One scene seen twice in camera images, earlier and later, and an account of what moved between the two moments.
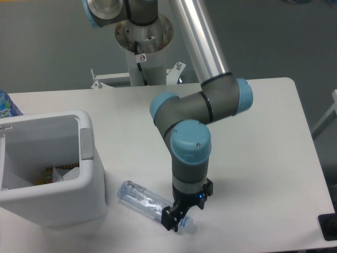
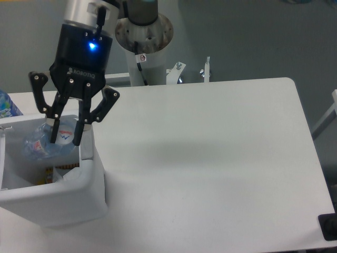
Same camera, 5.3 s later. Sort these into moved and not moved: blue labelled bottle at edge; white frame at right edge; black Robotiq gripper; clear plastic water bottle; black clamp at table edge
Moved: black Robotiq gripper; clear plastic water bottle
Not moved: white frame at right edge; black clamp at table edge; blue labelled bottle at edge
